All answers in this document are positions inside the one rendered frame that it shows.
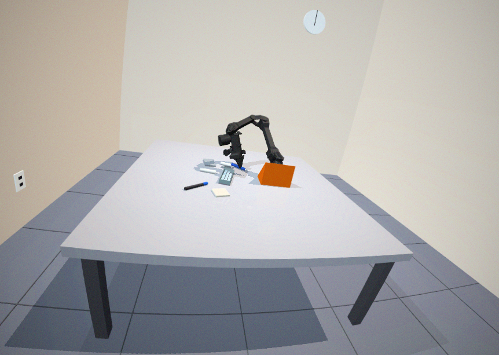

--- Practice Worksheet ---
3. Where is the keyboard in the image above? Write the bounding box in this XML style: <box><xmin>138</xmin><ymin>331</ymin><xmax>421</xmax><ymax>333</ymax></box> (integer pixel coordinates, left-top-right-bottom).
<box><xmin>218</xmin><ymin>168</ymin><xmax>234</xmax><ymax>186</ymax></box>

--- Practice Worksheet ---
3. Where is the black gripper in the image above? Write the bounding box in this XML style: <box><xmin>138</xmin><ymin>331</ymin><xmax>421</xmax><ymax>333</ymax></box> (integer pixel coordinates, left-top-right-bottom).
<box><xmin>229</xmin><ymin>142</ymin><xmax>246</xmax><ymax>168</ymax></box>

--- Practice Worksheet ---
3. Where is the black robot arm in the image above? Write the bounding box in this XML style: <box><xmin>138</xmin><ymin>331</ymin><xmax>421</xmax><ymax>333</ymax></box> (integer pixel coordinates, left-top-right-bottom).
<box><xmin>218</xmin><ymin>115</ymin><xmax>284</xmax><ymax>164</ymax></box>

